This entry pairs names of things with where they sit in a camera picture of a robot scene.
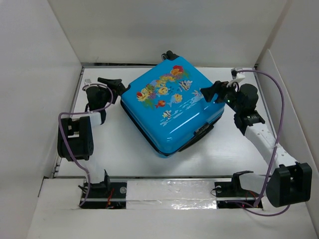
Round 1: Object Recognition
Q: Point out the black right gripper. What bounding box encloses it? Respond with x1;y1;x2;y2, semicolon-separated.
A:
199;79;242;114

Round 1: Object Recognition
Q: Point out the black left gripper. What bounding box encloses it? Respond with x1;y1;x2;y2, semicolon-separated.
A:
97;78;121;109

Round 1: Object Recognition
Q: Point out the blue child suitcase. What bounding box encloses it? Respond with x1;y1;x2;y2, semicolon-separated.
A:
121;51;225;157

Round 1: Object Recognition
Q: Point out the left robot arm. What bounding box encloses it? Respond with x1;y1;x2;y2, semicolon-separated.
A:
57;77;126;198

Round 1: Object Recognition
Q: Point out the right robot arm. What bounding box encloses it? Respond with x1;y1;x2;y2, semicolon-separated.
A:
200;81;312;207

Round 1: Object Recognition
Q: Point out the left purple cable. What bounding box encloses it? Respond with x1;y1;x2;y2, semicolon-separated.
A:
57;83;114;207

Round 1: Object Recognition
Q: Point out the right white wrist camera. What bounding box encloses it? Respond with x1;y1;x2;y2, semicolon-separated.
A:
226;68;246;87

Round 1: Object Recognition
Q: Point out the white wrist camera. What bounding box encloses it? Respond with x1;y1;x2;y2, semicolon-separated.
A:
226;68;246;87
83;79;99;88

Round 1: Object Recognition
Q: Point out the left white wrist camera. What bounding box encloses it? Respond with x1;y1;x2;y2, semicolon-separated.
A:
83;79;99;88

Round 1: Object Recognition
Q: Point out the metal base rail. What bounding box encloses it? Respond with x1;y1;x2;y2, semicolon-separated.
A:
44;177;257;210

